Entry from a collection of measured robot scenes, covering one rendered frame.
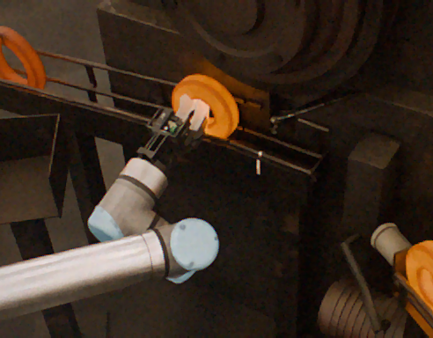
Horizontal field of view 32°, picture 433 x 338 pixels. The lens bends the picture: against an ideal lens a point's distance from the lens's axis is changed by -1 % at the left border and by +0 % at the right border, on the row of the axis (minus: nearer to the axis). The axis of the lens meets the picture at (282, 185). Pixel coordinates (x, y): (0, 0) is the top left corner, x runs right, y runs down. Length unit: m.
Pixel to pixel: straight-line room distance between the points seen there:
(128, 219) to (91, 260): 0.18
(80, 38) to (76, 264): 2.12
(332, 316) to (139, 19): 0.76
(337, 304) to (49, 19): 2.28
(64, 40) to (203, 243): 2.10
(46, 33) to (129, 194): 2.00
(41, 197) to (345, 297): 0.68
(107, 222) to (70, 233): 1.02
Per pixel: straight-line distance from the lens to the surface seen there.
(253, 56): 1.29
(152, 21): 1.69
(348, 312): 1.53
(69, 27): 3.40
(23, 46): 1.91
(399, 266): 1.40
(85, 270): 1.29
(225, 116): 1.58
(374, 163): 1.42
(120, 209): 1.44
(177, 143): 1.51
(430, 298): 1.38
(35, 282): 1.28
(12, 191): 1.74
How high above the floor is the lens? 1.75
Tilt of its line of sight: 44 degrees down
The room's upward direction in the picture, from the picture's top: straight up
